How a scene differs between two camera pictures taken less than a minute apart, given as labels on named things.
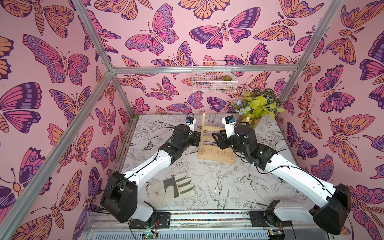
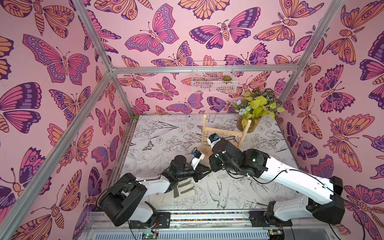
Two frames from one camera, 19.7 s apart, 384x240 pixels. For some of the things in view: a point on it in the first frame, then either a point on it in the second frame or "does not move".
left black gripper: [195, 138] → [197, 174]
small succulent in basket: [226, 78] does not move
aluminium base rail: [115, 226] does not move
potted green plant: [254, 105] does not move
